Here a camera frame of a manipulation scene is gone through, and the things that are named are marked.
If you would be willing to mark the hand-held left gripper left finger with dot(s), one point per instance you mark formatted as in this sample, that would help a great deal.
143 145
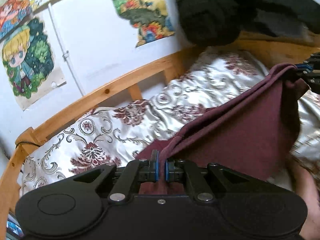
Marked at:
155 166

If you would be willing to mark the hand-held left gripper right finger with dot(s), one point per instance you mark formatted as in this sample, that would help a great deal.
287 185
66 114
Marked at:
167 171

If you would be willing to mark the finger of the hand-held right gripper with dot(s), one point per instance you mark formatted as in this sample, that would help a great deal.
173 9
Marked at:
306 66
311 78

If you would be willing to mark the maroon long-sleeved shirt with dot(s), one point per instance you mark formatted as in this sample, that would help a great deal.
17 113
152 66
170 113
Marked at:
237 130

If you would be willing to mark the floral satin blanket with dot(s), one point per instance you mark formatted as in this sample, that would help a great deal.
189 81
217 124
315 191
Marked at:
112 130

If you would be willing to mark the black padded jacket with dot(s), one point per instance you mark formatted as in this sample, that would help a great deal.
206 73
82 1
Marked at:
225 10

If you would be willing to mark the person's leg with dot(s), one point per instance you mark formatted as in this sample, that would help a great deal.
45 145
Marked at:
307 200

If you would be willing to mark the landscape drawing poster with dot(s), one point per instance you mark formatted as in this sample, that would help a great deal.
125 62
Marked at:
140 10

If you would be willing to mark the blond cartoon child poster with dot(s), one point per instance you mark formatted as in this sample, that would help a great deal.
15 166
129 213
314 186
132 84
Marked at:
27 62

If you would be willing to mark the red-haired cartoon girl poster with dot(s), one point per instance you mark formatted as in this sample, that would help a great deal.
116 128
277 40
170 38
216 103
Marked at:
12 10

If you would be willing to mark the wooden bed frame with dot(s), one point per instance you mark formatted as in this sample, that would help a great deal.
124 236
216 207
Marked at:
107 90

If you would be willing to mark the white wall pipe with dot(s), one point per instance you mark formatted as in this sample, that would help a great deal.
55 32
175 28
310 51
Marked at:
65 55

